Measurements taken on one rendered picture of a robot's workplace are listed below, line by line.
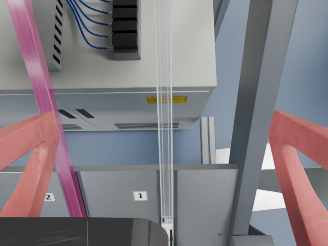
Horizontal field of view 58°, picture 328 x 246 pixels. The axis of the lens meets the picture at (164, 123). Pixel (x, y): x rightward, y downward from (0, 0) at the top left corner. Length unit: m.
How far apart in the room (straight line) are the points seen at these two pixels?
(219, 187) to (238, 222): 0.06
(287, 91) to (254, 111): 1.04
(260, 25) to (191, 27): 0.38
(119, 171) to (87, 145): 0.90
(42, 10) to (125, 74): 0.20
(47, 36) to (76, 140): 0.69
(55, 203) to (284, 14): 0.32
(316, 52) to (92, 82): 1.04
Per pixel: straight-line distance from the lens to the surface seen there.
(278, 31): 0.26
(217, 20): 0.77
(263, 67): 0.27
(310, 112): 1.34
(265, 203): 1.23
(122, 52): 0.58
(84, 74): 0.62
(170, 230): 0.39
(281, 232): 1.28
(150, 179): 0.34
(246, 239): 0.41
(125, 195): 0.36
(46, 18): 0.64
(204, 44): 0.63
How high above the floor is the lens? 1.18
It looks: 80 degrees down
